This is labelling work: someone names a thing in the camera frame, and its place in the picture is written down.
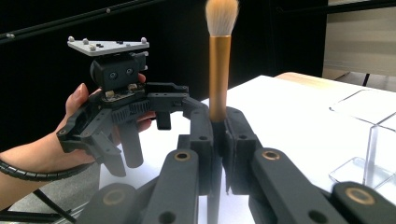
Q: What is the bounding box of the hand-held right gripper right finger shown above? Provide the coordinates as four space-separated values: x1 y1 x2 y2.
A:
222 106 264 196

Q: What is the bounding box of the clear acrylic organizer box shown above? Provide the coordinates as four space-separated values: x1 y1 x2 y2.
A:
329 89 396 190

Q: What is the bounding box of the gold handled powder brush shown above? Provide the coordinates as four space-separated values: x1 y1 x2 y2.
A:
205 0 240 224

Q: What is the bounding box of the black metal stand bar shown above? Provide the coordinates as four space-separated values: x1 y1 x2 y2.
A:
0 209 64 223

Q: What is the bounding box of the black spiral wrapped cable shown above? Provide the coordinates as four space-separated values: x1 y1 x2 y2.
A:
0 158 94 183

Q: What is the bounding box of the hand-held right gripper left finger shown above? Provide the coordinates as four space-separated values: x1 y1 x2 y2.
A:
177 106 217 197

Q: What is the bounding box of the black curtain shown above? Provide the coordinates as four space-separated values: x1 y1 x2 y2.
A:
0 0 328 153

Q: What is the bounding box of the thin black cable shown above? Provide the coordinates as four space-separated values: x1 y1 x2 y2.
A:
32 189 78 224

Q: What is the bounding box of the black metal rail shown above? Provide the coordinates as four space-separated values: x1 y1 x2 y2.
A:
0 0 164 41
276 0 396 14

